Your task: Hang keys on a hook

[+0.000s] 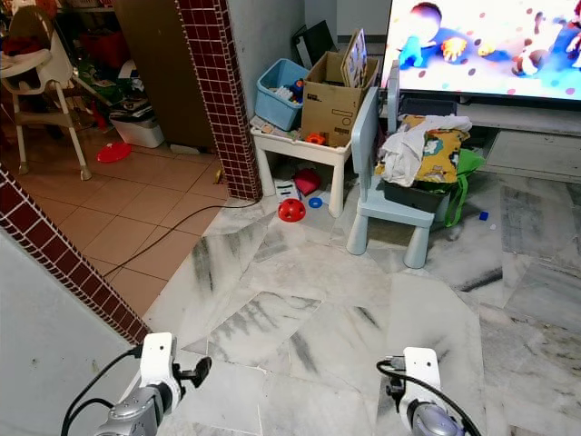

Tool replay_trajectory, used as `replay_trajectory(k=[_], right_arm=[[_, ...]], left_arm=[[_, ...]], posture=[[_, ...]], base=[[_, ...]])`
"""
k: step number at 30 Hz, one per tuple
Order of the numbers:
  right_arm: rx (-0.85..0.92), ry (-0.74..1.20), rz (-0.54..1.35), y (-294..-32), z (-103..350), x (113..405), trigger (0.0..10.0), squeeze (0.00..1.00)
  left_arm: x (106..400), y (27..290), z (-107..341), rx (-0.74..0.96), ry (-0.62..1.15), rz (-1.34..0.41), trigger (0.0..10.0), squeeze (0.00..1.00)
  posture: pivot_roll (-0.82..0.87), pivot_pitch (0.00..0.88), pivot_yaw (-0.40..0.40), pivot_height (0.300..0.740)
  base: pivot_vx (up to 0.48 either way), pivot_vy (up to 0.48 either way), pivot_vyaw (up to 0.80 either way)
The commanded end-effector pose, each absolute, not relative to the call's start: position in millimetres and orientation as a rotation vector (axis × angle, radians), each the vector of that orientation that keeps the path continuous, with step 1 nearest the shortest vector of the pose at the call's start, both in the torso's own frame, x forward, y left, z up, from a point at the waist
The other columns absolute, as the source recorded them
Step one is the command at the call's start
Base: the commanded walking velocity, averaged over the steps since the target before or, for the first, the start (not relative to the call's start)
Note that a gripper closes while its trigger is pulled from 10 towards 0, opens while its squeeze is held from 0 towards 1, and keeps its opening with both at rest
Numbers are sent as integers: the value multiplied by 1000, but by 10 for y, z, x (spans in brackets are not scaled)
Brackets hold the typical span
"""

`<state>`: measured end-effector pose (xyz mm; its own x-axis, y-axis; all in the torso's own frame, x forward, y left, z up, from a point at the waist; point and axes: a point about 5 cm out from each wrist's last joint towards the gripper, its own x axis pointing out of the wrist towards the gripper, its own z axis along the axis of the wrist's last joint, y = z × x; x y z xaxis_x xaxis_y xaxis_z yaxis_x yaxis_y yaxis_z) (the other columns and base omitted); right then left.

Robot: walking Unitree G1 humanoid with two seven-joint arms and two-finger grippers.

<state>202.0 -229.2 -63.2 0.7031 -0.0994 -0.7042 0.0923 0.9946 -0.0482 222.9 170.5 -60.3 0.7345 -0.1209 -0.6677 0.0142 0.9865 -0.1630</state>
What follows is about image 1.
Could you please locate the red toy ball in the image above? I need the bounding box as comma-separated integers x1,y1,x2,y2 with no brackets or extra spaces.
278,199,307,225

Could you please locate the white baby high chair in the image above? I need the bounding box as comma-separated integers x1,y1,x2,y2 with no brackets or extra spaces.
0,5,94,181

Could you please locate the red plastic plate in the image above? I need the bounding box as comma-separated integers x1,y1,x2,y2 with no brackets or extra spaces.
96,142,133,165

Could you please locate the small white table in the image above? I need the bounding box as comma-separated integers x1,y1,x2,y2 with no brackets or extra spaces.
250,123,356,219

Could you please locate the dark red toy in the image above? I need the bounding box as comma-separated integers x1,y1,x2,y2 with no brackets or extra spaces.
293,169,322,196

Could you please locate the brown cardboard box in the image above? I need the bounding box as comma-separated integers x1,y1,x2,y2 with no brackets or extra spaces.
301,52,381,149

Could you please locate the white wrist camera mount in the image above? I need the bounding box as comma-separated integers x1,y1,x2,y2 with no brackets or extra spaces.
402,347,441,424
140,332,178,393

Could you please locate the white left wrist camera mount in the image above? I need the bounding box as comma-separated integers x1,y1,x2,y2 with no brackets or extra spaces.
140,332,178,393

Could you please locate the black flat board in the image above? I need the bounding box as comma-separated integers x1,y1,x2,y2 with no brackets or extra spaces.
292,20,338,70

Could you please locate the light blue child chair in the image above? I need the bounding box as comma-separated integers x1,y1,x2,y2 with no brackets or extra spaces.
345,86,456,272

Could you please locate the dark plastic bin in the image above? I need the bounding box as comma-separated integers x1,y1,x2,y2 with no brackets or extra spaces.
381,177,451,215

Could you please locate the light blue plastic basket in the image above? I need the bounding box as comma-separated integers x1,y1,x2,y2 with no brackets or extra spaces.
254,59,312,134

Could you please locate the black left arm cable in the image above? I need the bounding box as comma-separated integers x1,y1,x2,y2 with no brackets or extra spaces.
61,345,143,436

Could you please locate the yellow patterned cushion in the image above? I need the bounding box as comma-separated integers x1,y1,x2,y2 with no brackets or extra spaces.
418,127,474,183

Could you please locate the grey television cabinet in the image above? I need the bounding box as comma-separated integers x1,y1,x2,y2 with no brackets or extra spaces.
404,94,581,183

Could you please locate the green fabric bag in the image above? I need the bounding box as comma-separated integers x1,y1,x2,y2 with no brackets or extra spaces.
445,148,487,229

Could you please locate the white crumpled cloth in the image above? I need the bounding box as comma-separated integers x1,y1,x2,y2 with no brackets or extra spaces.
377,117,451,188

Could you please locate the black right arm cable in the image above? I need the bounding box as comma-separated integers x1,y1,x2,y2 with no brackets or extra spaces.
377,359,482,436

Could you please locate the brown wooden cabinet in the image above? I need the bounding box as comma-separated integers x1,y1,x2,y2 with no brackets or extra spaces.
113,0,219,152

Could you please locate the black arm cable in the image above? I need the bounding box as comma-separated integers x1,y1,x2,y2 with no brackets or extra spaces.
377,359,482,436
61,345,143,436

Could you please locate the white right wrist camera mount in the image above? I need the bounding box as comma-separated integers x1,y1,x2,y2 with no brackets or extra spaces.
402,347,441,424

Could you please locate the black floor cable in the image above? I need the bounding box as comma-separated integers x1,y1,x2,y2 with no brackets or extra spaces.
104,201,261,279

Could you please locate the white storage box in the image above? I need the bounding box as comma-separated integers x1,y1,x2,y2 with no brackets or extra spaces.
109,111,167,150

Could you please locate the large flat television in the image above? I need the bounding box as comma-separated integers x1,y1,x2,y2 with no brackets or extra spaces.
381,0,581,104

